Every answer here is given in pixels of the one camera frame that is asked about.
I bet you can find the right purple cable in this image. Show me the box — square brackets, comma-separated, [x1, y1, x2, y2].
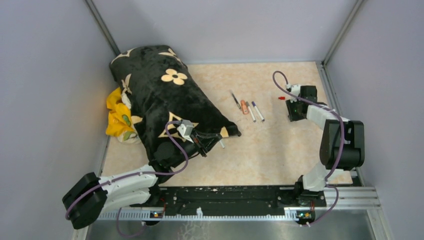
[272, 70, 346, 228]

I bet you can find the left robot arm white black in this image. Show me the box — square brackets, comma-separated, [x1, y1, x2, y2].
[62, 129, 223, 230]

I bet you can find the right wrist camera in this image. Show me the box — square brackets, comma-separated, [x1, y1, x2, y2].
[286, 84, 301, 102]

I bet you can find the black gel pen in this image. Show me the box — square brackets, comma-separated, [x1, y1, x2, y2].
[230, 91, 242, 110]

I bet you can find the black floral plush blanket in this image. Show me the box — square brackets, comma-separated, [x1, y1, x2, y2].
[109, 44, 242, 185]

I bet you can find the purple cable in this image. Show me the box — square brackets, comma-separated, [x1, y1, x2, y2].
[272, 70, 346, 228]
[64, 120, 190, 239]

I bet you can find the yellow cloth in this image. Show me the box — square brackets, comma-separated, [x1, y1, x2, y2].
[105, 87, 143, 144]

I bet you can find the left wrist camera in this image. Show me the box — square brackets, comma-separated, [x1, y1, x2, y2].
[177, 119, 194, 143]

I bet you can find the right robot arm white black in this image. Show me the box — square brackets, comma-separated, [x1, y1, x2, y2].
[286, 84, 365, 206]

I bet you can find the white marker purple cap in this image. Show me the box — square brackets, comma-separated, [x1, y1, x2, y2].
[251, 101, 265, 123]

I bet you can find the orange pen red cap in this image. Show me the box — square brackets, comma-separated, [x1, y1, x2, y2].
[240, 100, 249, 115]

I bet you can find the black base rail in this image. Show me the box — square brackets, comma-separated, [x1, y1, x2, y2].
[134, 185, 327, 217]

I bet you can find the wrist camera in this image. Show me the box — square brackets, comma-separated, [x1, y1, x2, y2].
[177, 119, 194, 143]
[286, 84, 301, 102]

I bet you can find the white marker black cap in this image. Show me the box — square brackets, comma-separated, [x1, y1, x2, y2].
[246, 102, 257, 123]

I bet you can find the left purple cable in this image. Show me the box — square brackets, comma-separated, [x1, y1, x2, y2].
[64, 120, 190, 239]

